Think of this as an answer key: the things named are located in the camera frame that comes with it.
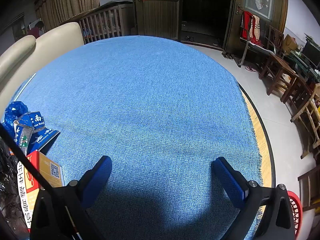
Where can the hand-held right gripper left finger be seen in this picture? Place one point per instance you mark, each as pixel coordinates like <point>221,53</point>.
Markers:
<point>100,172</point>

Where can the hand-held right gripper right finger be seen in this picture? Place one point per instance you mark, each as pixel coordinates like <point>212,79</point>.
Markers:
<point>226,177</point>

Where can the blue white carton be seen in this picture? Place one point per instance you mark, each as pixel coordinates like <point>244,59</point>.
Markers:
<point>37,127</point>

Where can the red plastic basket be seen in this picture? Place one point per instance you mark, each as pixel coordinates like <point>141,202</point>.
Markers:
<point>296,210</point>

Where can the orange white carton box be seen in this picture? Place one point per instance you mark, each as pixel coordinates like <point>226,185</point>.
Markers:
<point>50,170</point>

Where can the dark wooden chair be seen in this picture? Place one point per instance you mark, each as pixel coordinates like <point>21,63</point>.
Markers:
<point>306,180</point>
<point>277,67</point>
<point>300,90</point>

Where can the blue woven tablecloth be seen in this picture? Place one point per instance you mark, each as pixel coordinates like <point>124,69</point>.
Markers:
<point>150,105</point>

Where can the black plastic bag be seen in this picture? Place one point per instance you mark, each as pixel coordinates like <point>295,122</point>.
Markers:
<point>7,185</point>

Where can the light wooden chair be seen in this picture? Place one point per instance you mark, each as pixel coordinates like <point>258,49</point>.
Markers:
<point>308,120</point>

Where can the blue crumpled foil wrapper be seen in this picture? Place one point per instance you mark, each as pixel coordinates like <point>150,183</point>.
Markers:
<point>15,112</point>

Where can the pink slipper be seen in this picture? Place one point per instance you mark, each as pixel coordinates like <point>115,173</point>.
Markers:
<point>250,68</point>

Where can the pair of dark slippers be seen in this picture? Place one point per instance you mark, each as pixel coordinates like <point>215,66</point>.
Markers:
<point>227,55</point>

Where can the beige leather sofa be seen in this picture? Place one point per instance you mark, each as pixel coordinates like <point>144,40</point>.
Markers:
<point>50,45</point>

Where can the wooden door with patterned glass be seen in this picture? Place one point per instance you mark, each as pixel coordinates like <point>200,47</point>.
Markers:
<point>232,37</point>

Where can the brown cardboard box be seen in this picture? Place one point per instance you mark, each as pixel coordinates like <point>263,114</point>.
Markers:
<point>290,43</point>

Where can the wooden baby crib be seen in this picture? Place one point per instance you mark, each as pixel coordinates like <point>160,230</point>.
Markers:
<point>105,22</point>

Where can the black monitor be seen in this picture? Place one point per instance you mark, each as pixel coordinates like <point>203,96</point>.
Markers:
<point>311,52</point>

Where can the red white hanging clothes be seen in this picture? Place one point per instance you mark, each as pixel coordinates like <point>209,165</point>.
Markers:
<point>250,27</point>

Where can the beige curtain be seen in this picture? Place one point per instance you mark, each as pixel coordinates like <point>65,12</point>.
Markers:
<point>70,2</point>

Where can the metal frame rack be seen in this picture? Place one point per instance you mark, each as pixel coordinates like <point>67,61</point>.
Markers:
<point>246,52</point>

